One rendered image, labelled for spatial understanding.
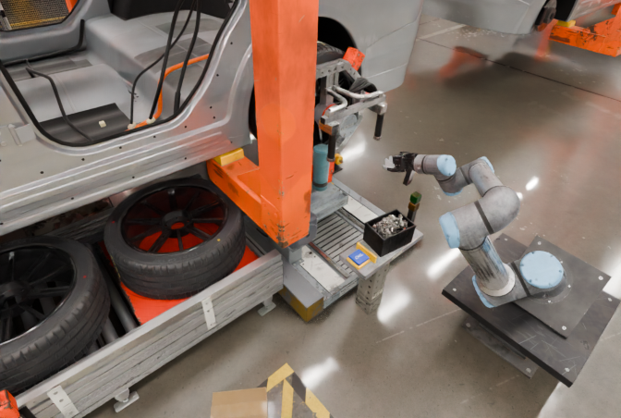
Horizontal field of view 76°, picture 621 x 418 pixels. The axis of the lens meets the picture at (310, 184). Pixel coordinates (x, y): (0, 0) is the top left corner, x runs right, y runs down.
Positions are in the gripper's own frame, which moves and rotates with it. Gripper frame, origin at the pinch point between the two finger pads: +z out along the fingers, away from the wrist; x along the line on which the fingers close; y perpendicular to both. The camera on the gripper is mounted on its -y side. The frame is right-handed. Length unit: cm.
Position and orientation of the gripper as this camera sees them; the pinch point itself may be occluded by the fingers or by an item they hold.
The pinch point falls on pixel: (384, 166)
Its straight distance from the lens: 205.7
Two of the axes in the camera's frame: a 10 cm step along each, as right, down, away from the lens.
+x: -7.1, 4.1, -5.7
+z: -6.5, -0.7, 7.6
